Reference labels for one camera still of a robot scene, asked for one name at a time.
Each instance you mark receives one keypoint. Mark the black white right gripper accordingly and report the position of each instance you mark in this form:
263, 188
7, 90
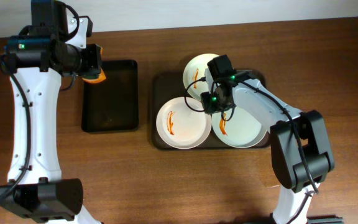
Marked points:
209, 104

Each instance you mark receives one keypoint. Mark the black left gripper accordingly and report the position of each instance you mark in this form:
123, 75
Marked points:
93, 62

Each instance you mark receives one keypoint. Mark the orange green scrub sponge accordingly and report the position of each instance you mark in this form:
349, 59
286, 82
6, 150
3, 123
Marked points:
92, 64

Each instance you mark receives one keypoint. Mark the white plate top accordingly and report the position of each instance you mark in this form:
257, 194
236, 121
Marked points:
195, 70

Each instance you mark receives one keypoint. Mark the white plate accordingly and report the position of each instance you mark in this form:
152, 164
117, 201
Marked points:
181, 123
241, 131
195, 70

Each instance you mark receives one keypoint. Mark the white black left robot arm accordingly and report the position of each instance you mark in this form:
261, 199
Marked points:
36, 60

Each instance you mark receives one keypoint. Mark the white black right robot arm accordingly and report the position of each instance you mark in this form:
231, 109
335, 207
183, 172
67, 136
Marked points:
300, 148

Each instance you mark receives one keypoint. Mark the brown serving tray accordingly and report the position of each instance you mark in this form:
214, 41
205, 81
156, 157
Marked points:
168, 85

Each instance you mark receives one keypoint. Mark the black water tray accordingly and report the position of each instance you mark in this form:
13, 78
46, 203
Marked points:
112, 105

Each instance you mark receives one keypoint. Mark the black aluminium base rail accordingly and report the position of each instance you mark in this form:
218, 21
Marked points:
325, 220

